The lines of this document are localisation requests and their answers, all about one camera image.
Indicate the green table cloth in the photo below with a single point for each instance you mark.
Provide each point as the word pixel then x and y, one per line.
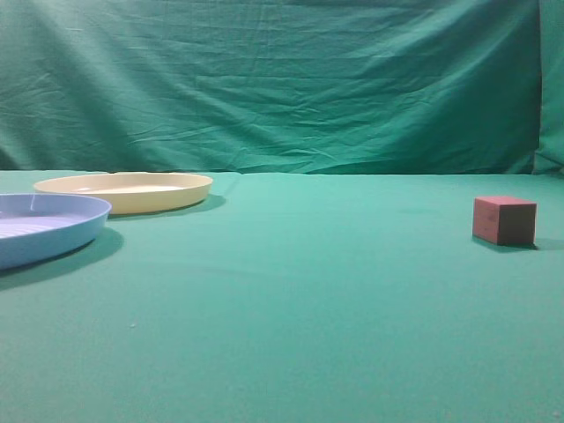
pixel 297 298

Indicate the yellow plastic plate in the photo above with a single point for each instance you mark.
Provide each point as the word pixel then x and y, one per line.
pixel 134 192

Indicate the blue plastic plate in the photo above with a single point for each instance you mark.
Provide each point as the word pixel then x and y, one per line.
pixel 37 227

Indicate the green backdrop cloth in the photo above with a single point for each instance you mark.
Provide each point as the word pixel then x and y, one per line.
pixel 305 87

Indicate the red cube block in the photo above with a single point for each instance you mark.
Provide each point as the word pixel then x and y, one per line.
pixel 504 221

